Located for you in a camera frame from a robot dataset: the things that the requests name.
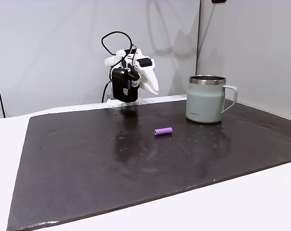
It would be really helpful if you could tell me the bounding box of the purple pen grip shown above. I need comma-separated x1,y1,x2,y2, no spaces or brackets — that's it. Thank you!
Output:
154,127,173,137

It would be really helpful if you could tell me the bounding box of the pale green steel mug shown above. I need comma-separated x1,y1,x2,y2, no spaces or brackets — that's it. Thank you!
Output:
185,75,238,124

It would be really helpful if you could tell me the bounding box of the black table mat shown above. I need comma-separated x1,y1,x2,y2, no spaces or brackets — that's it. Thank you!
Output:
6,98,291,231

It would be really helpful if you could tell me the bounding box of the black oval camera box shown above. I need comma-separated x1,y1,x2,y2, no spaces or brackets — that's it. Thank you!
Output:
111,68,139,102

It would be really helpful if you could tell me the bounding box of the black base power cable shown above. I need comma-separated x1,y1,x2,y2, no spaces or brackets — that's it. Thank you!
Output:
102,81,112,103

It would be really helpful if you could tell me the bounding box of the black camera cable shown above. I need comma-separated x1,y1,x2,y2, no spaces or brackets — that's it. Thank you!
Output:
101,31,138,73

